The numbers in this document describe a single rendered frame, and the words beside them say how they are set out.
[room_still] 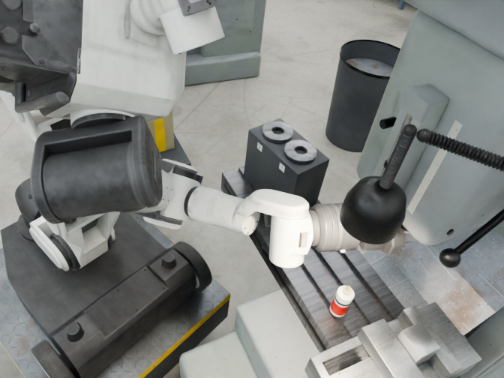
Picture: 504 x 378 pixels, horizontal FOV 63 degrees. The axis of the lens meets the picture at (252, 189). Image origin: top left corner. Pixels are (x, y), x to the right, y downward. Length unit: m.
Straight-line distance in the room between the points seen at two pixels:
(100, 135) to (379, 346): 0.68
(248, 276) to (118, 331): 0.94
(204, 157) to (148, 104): 2.17
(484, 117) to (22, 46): 0.53
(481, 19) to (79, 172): 0.49
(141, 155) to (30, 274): 1.10
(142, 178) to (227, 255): 1.71
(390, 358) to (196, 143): 2.18
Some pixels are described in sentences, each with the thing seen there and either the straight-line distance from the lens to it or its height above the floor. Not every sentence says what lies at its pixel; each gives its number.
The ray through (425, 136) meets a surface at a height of 1.58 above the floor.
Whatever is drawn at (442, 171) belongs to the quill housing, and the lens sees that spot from 0.62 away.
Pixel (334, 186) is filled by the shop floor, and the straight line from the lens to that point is 2.69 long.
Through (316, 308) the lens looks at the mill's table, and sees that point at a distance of 1.06.
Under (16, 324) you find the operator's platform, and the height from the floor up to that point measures 0.40.
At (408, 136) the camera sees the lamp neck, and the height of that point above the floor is 1.58.
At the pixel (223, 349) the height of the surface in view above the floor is 0.70.
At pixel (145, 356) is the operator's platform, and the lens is 1.54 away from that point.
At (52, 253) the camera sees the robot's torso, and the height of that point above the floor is 0.72.
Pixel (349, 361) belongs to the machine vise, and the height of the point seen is 0.97.
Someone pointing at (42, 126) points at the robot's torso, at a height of 1.27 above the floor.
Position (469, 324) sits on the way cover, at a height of 0.89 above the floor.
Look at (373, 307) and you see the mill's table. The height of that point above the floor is 0.90.
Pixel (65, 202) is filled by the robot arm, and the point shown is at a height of 1.41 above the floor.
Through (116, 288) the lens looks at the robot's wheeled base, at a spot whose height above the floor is 0.59.
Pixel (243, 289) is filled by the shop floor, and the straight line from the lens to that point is 2.11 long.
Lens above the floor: 1.81
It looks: 45 degrees down
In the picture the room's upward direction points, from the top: 8 degrees clockwise
